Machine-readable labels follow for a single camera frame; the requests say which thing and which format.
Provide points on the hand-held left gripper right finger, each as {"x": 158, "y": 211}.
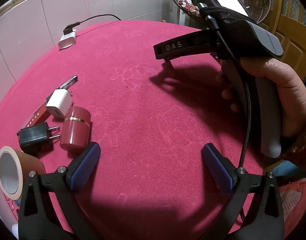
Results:
{"x": 218, "y": 167}

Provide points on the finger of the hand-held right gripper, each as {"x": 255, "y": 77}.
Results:
{"x": 171, "y": 58}

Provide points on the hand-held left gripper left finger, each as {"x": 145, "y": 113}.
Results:
{"x": 85, "y": 167}

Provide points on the red cylinder gold band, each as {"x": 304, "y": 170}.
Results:
{"x": 74, "y": 130}

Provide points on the brown tape roll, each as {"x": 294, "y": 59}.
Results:
{"x": 30, "y": 162}

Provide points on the black wall charger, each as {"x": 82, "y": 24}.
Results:
{"x": 33, "y": 136}

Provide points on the white wall charger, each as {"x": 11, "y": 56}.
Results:
{"x": 59, "y": 103}

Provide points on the slim red box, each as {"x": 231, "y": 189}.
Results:
{"x": 35, "y": 118}

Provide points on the clear pen black grip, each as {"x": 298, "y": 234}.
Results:
{"x": 68, "y": 82}

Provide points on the person's right hand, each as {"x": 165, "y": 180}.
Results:
{"x": 290, "y": 92}

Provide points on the wicker chair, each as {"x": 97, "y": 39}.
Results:
{"x": 257, "y": 2}

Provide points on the wooden door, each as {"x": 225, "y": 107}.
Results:
{"x": 292, "y": 30}

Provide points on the patterned red cushion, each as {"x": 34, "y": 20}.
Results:
{"x": 188, "y": 5}

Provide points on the blue cloth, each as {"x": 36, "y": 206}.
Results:
{"x": 285, "y": 170}

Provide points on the red patterned cloth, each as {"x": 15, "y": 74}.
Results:
{"x": 297, "y": 200}

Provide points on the white power adapter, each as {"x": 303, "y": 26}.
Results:
{"x": 66, "y": 40}

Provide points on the bamboo rail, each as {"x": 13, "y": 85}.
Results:
{"x": 5, "y": 6}

